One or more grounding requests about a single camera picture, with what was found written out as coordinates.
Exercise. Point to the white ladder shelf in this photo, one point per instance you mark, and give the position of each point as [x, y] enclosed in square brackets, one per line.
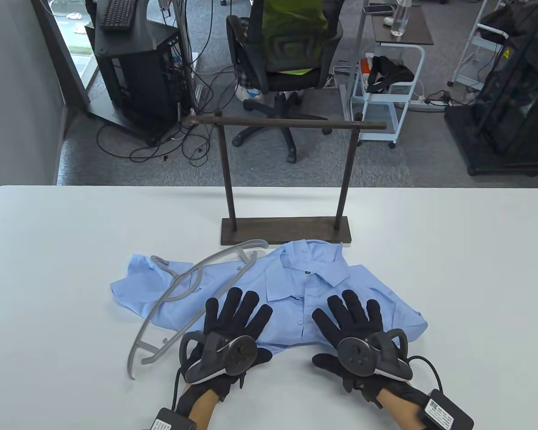
[475, 40]

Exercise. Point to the black right wrist sensor box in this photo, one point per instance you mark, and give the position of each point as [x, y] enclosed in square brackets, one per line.
[444, 414]

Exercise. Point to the light blue long-sleeve shirt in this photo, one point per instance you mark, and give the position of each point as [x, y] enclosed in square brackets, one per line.
[296, 291]

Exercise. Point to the person's right hand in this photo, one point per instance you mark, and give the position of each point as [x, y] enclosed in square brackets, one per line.
[349, 318]

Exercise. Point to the green vest on chair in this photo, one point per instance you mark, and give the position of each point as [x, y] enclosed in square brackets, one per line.
[291, 27]

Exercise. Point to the dark smartphone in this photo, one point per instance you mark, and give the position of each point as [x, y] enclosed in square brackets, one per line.
[379, 8]

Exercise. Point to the black bag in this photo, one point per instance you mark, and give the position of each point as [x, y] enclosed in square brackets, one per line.
[385, 71]

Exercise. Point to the dark wooden hanging rack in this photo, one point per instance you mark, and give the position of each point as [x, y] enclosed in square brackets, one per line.
[287, 230]

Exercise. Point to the black left hand controller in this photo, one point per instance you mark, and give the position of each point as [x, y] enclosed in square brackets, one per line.
[233, 354]

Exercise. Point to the person's left forearm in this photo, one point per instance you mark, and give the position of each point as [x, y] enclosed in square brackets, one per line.
[201, 412]

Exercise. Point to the black office chair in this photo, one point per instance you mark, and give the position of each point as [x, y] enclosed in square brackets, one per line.
[291, 80]

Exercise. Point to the black right hand controller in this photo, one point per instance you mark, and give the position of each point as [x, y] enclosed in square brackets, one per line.
[358, 354]

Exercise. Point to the white power strip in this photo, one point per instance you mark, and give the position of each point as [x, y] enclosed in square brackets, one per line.
[414, 103]

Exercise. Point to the black computer tower stand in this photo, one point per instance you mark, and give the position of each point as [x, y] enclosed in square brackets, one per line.
[139, 67]

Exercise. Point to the window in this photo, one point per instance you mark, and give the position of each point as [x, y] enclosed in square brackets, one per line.
[71, 36]

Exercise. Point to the grey plastic hanger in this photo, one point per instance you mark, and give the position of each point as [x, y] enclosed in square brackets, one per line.
[251, 244]

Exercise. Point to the black keyboard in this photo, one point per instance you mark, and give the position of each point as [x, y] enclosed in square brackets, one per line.
[116, 15]

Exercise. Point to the clear plastic water bottle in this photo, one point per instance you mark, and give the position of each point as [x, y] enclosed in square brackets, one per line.
[399, 22]

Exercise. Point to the person's left hand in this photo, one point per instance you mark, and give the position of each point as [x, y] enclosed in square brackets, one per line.
[237, 313]

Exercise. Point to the white cart with brown top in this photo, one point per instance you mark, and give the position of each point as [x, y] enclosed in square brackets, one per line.
[412, 31]

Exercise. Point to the black wrist sensor box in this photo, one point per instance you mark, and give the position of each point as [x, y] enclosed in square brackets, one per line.
[170, 421]
[444, 414]

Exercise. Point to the black covered rack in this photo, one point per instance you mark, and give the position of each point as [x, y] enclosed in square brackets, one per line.
[511, 125]

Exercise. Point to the orange and white object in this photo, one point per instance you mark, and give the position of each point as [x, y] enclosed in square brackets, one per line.
[364, 66]

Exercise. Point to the black hand controller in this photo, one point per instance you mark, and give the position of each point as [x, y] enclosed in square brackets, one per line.
[233, 354]
[358, 354]

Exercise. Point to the black left wrist sensor box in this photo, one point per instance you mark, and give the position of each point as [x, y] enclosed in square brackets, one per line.
[170, 421]

